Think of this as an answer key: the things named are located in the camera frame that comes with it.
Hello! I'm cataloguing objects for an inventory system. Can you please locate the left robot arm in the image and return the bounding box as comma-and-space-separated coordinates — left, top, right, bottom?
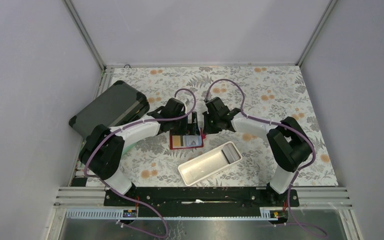
79, 97, 195, 206

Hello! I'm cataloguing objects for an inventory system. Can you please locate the floral table mat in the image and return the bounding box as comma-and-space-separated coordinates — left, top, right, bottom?
111, 66, 338, 187

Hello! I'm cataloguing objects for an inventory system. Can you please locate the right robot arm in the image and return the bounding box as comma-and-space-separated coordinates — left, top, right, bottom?
203, 97, 314, 206

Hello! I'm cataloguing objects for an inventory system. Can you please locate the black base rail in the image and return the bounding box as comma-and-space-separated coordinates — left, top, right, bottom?
56, 186, 349, 222

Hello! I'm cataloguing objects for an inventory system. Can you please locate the red card holder wallet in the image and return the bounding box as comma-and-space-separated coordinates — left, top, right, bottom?
169, 128, 205, 150

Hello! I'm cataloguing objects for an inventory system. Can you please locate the white plastic tray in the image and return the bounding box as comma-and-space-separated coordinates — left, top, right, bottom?
178, 141, 243, 187

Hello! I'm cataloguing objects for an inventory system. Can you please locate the mint green tube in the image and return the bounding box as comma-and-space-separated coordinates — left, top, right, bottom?
121, 140, 137, 155

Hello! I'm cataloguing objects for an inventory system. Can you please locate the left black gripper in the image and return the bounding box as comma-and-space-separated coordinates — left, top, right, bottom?
170, 111, 200, 136

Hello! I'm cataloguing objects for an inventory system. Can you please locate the black hard case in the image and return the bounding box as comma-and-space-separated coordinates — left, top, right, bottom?
68, 80, 150, 138

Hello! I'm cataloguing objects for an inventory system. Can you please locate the gold credit card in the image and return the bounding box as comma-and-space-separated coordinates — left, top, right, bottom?
172, 135, 183, 148

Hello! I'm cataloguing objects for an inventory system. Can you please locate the silver VIP card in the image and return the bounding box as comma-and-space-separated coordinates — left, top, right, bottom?
183, 135, 202, 148

